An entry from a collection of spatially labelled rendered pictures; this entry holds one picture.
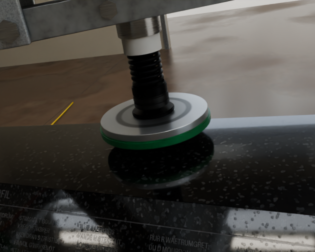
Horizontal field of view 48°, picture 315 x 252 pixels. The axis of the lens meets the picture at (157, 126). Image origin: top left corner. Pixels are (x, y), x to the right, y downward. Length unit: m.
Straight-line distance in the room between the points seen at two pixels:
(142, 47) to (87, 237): 0.33
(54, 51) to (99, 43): 0.84
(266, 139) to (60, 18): 0.41
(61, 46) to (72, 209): 5.70
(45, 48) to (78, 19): 5.81
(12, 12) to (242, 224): 0.44
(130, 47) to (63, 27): 0.12
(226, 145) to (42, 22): 0.37
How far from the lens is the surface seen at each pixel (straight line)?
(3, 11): 0.58
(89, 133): 0.81
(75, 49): 6.14
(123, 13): 0.60
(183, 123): 0.63
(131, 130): 0.64
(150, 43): 0.64
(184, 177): 0.58
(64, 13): 0.60
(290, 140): 0.67
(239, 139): 0.67
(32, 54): 6.56
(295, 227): 0.50
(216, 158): 0.62
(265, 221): 0.50
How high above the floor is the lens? 1.13
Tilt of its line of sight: 23 degrees down
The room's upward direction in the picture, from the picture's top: 10 degrees counter-clockwise
